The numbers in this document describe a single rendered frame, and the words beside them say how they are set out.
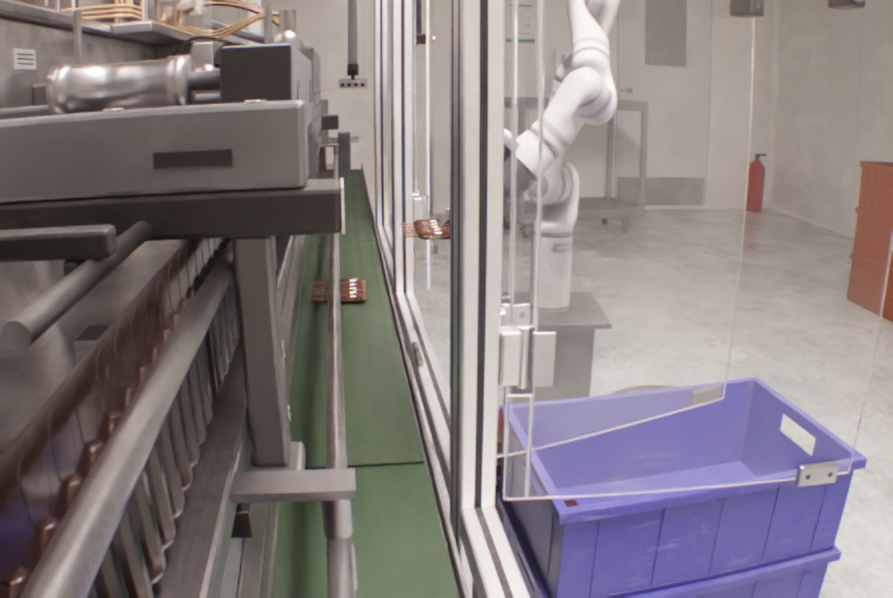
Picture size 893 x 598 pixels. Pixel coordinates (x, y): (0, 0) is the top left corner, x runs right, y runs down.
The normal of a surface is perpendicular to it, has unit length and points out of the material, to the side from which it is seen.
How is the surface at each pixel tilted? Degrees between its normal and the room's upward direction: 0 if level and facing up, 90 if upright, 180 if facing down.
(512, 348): 90
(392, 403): 2
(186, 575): 0
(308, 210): 90
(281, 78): 90
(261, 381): 90
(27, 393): 0
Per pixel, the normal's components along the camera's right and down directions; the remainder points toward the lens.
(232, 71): 0.15, 0.25
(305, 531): 0.00, -0.96
